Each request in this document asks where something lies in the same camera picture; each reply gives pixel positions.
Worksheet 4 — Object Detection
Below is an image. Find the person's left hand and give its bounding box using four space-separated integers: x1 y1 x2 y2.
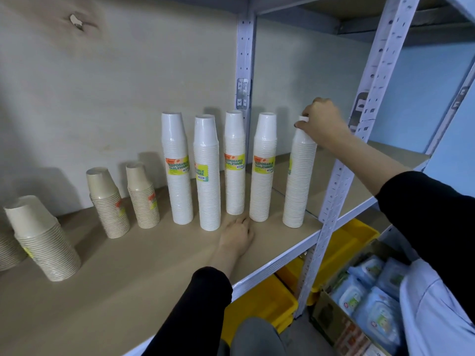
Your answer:
218 215 256 258

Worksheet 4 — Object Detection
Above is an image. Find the person's right hand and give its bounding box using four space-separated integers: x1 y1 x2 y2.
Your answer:
293 97 351 149

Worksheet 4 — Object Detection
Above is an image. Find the white cup stack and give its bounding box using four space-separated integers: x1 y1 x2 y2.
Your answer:
282 115 318 229
224 110 247 216
249 112 278 223
192 114 222 232
160 111 194 225

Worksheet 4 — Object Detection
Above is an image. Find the white metal shelf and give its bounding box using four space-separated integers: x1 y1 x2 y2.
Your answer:
0 0 475 356

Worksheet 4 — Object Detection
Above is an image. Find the person's grey trouser leg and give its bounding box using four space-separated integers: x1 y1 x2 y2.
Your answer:
219 316 286 356

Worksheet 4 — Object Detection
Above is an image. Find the person's light blue garment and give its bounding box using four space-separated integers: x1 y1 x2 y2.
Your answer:
399 258 475 356

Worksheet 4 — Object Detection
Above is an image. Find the blue wet wipes pack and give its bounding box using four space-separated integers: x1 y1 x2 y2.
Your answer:
330 274 368 317
352 287 403 353
348 254 385 290
375 257 409 301

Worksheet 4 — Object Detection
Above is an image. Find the printed cardboard box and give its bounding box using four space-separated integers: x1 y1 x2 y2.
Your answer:
311 239 413 356

